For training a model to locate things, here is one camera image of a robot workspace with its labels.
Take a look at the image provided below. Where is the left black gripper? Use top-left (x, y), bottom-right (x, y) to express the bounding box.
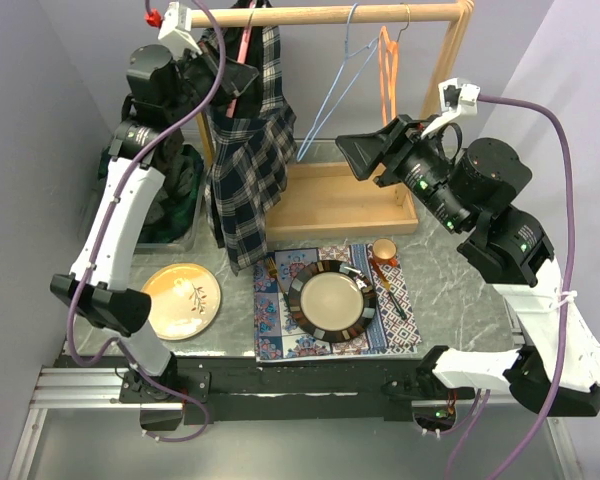
top-left (165, 38), bottom-right (259, 126)

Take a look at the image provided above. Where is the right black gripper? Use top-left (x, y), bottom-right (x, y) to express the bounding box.
top-left (333, 113), bottom-right (470, 234)

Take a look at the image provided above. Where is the pink clothes hanger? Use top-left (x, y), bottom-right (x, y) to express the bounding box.
top-left (224, 4), bottom-right (257, 119)

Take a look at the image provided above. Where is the blue wire hanger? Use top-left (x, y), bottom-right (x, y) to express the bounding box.
top-left (295, 2), bottom-right (381, 162)

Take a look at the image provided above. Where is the navy beige plaid skirt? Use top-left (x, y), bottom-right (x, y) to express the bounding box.
top-left (205, 26), bottom-right (297, 274)

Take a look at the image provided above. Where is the orange clothes hanger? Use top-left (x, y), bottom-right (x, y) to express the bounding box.
top-left (378, 4), bottom-right (411, 126)

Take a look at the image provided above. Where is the grey dotted garment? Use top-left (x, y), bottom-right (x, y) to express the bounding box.
top-left (145, 144), bottom-right (204, 225)

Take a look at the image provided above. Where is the green plaid skirt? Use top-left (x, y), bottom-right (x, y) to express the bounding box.
top-left (97, 144), bottom-right (206, 245)

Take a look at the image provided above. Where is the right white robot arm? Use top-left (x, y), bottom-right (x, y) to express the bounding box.
top-left (335, 115), bottom-right (600, 417)

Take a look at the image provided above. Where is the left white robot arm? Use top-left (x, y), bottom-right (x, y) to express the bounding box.
top-left (50, 44), bottom-right (259, 402)

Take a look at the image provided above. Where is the wooden clothes rack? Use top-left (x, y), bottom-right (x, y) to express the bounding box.
top-left (211, 1), bottom-right (474, 241)

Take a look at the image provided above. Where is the small orange cup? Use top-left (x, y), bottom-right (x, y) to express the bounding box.
top-left (371, 238), bottom-right (398, 267)

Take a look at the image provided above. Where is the gold fork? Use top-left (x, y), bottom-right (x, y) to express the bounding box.
top-left (265, 257), bottom-right (287, 297)

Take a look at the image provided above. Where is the dark rimmed beige plate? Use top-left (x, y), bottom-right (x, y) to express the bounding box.
top-left (288, 260), bottom-right (378, 343)

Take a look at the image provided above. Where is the patterned placemat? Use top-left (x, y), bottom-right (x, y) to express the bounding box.
top-left (253, 244), bottom-right (422, 362)

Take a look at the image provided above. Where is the cream floral plate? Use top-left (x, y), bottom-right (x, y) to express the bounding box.
top-left (141, 263), bottom-right (222, 341)

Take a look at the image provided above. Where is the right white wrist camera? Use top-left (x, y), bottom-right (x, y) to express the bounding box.
top-left (420, 78), bottom-right (481, 139)

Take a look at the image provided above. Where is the dark handled knife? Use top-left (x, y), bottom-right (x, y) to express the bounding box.
top-left (370, 258), bottom-right (407, 320)

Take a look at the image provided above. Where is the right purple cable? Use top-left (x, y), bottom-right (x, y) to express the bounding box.
top-left (414, 93), bottom-right (576, 480)

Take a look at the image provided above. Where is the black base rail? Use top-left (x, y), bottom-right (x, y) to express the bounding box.
top-left (99, 357), bottom-right (475, 432)

